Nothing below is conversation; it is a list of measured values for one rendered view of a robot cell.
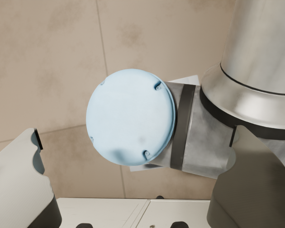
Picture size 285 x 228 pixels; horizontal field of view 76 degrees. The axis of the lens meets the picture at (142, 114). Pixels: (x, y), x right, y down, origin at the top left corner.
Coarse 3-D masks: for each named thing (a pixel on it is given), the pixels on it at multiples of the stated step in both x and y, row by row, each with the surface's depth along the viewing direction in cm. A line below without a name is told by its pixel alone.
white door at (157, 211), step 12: (156, 204) 113; (168, 204) 111; (180, 204) 110; (192, 204) 108; (204, 204) 107; (144, 216) 98; (156, 216) 97; (168, 216) 96; (180, 216) 95; (192, 216) 94; (204, 216) 93
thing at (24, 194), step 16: (32, 128) 11; (16, 144) 10; (32, 144) 10; (0, 160) 9; (16, 160) 9; (32, 160) 9; (0, 176) 8; (16, 176) 8; (32, 176) 8; (0, 192) 7; (16, 192) 7; (32, 192) 7; (48, 192) 7; (0, 208) 7; (16, 208) 7; (32, 208) 7; (48, 208) 7; (0, 224) 6; (16, 224) 6; (32, 224) 6; (48, 224) 7
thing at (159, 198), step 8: (152, 200) 120; (160, 200) 119; (168, 200) 118; (176, 200) 117; (184, 200) 116; (192, 200) 115; (200, 200) 114; (208, 200) 113; (144, 208) 108; (136, 224) 90
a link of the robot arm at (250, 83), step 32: (256, 0) 12; (256, 32) 13; (224, 64) 17; (256, 64) 14; (224, 96) 16; (256, 96) 15; (192, 128) 19; (224, 128) 17; (256, 128) 15; (192, 160) 20; (224, 160) 19
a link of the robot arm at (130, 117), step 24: (120, 72) 22; (144, 72) 20; (96, 96) 22; (120, 96) 21; (144, 96) 20; (168, 96) 19; (192, 96) 21; (96, 120) 22; (120, 120) 21; (144, 120) 20; (168, 120) 19; (96, 144) 22; (120, 144) 20; (144, 144) 19; (168, 144) 20
